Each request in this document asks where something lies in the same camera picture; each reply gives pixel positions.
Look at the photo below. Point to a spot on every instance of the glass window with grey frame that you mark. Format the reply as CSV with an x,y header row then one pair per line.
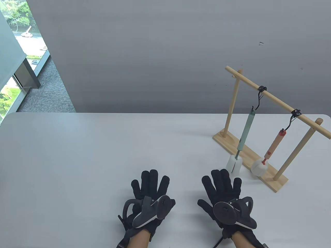
x,y
25,33

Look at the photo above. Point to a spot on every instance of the wooden hanging rack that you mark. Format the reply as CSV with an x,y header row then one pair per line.
x,y
248,155

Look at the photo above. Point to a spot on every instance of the dark grey hand controller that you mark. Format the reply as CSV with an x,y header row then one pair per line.
x,y
147,214
225,213

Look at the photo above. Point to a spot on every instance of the person's right hand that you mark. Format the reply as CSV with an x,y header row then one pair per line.
x,y
222,183

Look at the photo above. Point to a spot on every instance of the person's left hand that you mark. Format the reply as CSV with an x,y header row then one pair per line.
x,y
150,183

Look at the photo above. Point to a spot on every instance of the person's right forearm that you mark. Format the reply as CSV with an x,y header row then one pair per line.
x,y
240,241

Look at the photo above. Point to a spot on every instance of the black s-hook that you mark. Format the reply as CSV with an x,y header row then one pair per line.
x,y
262,88
296,112

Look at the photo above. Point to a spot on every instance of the person's left forearm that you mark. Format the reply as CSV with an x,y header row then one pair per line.
x,y
139,240

